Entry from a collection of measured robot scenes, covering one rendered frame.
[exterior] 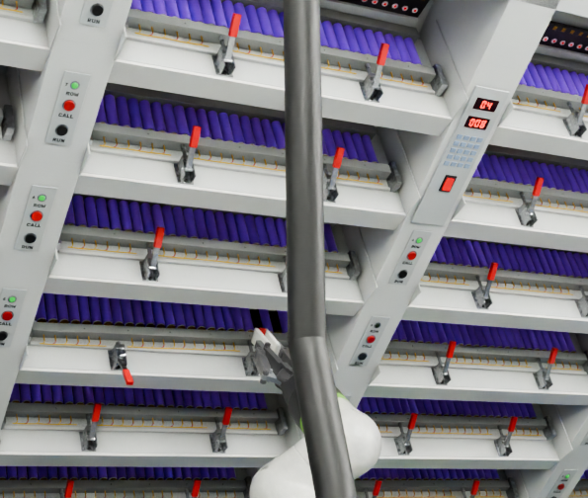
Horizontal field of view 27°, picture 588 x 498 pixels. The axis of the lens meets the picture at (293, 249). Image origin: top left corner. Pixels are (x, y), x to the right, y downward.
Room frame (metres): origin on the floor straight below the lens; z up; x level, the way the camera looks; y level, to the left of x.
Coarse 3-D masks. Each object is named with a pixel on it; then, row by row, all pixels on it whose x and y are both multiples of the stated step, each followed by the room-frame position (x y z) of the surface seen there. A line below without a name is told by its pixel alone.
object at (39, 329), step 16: (48, 336) 1.70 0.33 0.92; (64, 336) 1.71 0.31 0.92; (80, 336) 1.73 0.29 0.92; (96, 336) 1.74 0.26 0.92; (112, 336) 1.76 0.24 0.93; (128, 336) 1.78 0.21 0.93; (144, 336) 1.79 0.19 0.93; (160, 336) 1.81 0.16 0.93; (176, 336) 1.82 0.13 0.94; (192, 336) 1.84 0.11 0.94; (208, 336) 1.86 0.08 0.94; (224, 336) 1.88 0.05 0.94; (240, 336) 1.90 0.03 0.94
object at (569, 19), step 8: (432, 0) 2.11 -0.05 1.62; (424, 8) 2.10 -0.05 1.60; (424, 16) 2.11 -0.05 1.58; (552, 16) 2.25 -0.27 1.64; (560, 16) 2.26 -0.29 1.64; (568, 16) 2.26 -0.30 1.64; (576, 16) 2.27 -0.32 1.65; (400, 24) 2.08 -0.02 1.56; (416, 24) 2.10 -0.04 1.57; (568, 24) 2.27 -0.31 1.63; (576, 24) 2.28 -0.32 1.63; (584, 24) 2.29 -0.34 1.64; (0, 72) 1.73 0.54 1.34; (376, 128) 2.11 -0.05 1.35
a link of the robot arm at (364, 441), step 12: (348, 408) 1.60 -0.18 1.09; (300, 420) 1.62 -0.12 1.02; (348, 420) 1.56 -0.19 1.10; (360, 420) 1.57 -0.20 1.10; (372, 420) 1.59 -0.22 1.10; (348, 432) 1.54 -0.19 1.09; (360, 432) 1.55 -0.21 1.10; (372, 432) 1.56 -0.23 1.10; (300, 444) 1.54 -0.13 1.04; (348, 444) 1.53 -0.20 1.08; (360, 444) 1.54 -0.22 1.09; (372, 444) 1.55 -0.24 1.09; (360, 456) 1.53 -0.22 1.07; (372, 456) 1.54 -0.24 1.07; (360, 468) 1.53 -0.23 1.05
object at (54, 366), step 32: (32, 352) 1.66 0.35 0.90; (64, 352) 1.69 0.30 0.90; (96, 352) 1.73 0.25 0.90; (128, 352) 1.76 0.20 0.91; (64, 384) 1.67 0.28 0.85; (96, 384) 1.70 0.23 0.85; (160, 384) 1.77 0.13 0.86; (192, 384) 1.80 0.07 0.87; (224, 384) 1.83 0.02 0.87; (256, 384) 1.86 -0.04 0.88
